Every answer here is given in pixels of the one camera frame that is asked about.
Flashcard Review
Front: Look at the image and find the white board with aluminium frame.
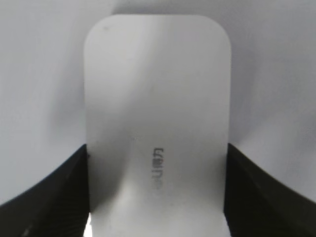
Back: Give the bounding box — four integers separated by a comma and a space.
0, 0, 316, 205

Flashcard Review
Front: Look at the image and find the white board eraser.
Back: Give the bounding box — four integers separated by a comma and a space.
83, 14, 231, 237

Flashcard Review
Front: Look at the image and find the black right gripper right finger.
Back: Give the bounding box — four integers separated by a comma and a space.
224, 144, 316, 237

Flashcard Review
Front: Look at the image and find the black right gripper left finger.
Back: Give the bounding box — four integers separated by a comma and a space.
0, 145, 90, 237

